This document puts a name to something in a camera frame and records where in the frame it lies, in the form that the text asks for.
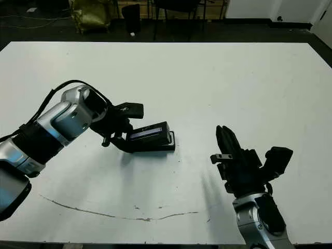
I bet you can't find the yellow-green bag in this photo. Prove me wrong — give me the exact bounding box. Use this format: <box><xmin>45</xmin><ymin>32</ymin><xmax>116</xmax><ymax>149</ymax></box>
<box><xmin>69</xmin><ymin>0</ymin><xmax>112</xmax><ymax>34</ymax></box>

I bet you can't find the black waste bin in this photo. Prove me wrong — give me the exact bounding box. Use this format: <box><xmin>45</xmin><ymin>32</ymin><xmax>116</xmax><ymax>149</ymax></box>
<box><xmin>121</xmin><ymin>4</ymin><xmax>142</xmax><ymax>34</ymax></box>

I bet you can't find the black chair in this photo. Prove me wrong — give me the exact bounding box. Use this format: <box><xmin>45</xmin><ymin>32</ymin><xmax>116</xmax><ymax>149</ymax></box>
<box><xmin>154</xmin><ymin>0</ymin><xmax>207</xmax><ymax>42</ymax></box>

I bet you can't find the black box with white insert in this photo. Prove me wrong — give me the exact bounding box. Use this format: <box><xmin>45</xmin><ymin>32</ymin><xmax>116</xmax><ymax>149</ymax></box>
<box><xmin>133</xmin><ymin>130</ymin><xmax>176</xmax><ymax>153</ymax></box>

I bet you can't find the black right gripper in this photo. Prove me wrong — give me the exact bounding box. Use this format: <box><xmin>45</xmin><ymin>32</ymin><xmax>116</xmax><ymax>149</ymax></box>
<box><xmin>210</xmin><ymin>125</ymin><xmax>270</xmax><ymax>195</ymax></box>

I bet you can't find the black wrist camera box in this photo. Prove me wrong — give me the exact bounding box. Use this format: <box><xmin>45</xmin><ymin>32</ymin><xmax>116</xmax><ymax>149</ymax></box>
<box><xmin>264</xmin><ymin>146</ymin><xmax>294</xmax><ymax>181</ymax></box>
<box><xmin>114</xmin><ymin>103</ymin><xmax>145</xmax><ymax>120</ymax></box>

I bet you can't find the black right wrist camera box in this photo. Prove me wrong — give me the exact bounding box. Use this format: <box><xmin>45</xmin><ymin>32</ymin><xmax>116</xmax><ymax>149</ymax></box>
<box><xmin>264</xmin><ymin>146</ymin><xmax>294</xmax><ymax>181</ymax></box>

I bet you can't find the white door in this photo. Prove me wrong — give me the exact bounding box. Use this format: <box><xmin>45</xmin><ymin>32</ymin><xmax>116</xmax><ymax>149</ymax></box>
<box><xmin>310</xmin><ymin>0</ymin><xmax>332</xmax><ymax>50</ymax></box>

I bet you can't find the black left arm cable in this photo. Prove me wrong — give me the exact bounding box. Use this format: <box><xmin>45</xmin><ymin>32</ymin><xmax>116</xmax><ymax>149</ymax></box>
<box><xmin>0</xmin><ymin>79</ymin><xmax>115</xmax><ymax>142</ymax></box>

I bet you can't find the wooden shelf unit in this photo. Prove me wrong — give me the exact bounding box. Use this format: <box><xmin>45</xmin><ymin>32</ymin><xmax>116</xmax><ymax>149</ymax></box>
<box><xmin>114</xmin><ymin>0</ymin><xmax>230</xmax><ymax>19</ymax></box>

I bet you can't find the thin white floor cable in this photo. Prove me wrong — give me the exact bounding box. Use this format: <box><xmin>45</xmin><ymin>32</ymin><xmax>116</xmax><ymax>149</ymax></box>
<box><xmin>0</xmin><ymin>14</ymin><xmax>73</xmax><ymax>29</ymax></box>

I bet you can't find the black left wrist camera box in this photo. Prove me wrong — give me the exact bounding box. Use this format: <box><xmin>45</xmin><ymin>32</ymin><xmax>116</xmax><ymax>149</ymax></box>
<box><xmin>114</xmin><ymin>103</ymin><xmax>145</xmax><ymax>120</ymax></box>

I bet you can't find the black box lid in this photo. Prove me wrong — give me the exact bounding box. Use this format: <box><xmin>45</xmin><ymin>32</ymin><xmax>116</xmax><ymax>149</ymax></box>
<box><xmin>126</xmin><ymin>121</ymin><xmax>172</xmax><ymax>154</ymax></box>

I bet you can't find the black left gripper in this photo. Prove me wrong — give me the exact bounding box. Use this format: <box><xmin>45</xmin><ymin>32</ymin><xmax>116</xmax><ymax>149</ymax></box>
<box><xmin>90</xmin><ymin>103</ymin><xmax>133</xmax><ymax>154</ymax></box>

